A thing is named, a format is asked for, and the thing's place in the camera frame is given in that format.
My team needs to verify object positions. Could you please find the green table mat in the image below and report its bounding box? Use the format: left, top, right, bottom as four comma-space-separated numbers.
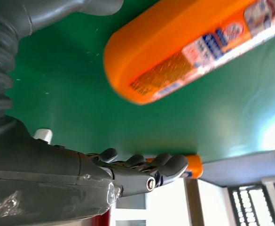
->
5, 0, 275, 163

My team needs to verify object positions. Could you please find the brown post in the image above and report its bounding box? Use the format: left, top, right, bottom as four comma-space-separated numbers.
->
184, 178, 205, 226

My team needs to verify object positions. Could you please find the black lattice window frame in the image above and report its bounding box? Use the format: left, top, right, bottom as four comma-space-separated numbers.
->
227, 180, 275, 226

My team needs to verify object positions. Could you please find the white tube bottle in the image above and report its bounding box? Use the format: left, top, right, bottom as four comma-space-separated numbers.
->
33, 128, 53, 145

